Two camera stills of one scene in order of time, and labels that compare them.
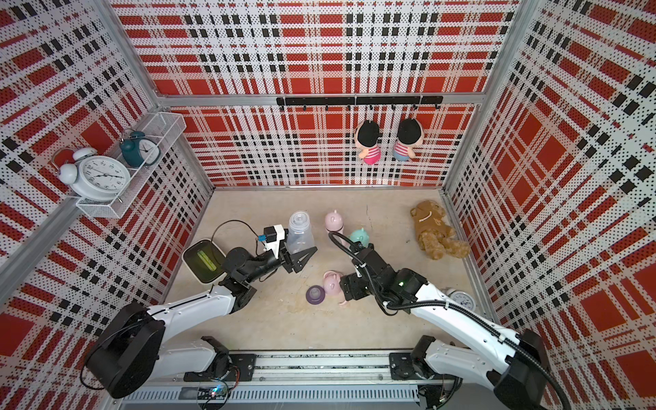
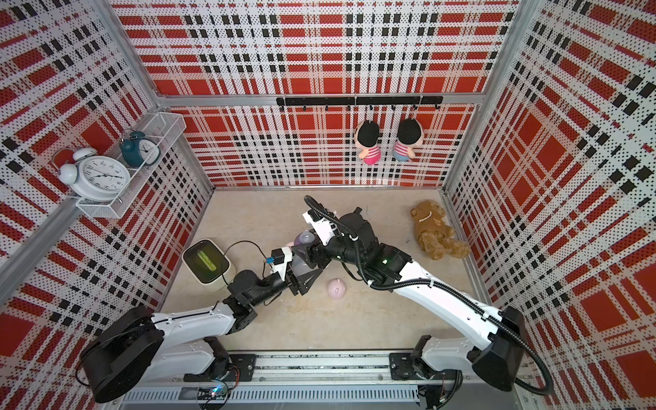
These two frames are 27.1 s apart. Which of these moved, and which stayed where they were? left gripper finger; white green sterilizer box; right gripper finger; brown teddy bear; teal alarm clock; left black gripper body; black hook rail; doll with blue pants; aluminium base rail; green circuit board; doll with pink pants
Moved: left black gripper body; right gripper finger; left gripper finger
Stayed: doll with pink pants; white green sterilizer box; brown teddy bear; black hook rail; teal alarm clock; doll with blue pants; aluminium base rail; green circuit board
